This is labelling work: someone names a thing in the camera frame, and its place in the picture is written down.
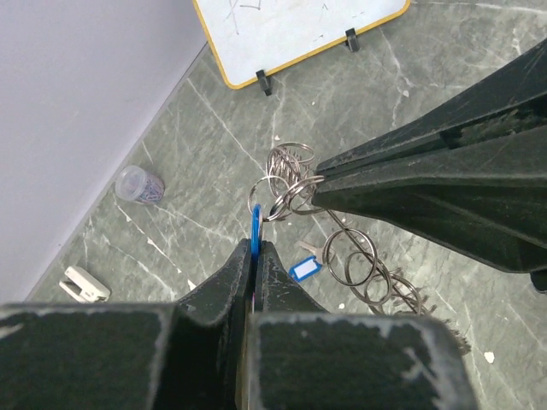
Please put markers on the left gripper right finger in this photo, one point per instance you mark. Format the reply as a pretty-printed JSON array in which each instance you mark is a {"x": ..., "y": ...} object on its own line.
[{"x": 299, "y": 356}]

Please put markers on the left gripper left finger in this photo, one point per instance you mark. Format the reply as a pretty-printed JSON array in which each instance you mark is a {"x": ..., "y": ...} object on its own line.
[{"x": 170, "y": 355}]

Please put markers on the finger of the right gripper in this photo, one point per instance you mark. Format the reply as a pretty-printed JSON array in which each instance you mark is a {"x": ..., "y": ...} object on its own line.
[
  {"x": 486, "y": 201},
  {"x": 515, "y": 85}
]

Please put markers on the metal disc keyring holder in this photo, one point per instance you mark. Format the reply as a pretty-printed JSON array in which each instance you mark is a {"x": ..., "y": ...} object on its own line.
[{"x": 350, "y": 255}]

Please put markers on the blue key tag with key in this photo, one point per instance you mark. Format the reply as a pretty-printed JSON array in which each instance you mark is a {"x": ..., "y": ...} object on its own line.
[{"x": 309, "y": 266}]

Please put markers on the white small stapler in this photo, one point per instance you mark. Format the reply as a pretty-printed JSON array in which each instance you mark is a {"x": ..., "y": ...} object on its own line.
[{"x": 83, "y": 287}]

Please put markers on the clear jar of paperclips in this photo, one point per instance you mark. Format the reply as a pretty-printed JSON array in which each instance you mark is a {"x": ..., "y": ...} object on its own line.
[{"x": 134, "y": 184}]

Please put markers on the whiteboard with yellow frame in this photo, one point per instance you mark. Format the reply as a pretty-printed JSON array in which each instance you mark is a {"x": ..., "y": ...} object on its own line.
[{"x": 247, "y": 37}]

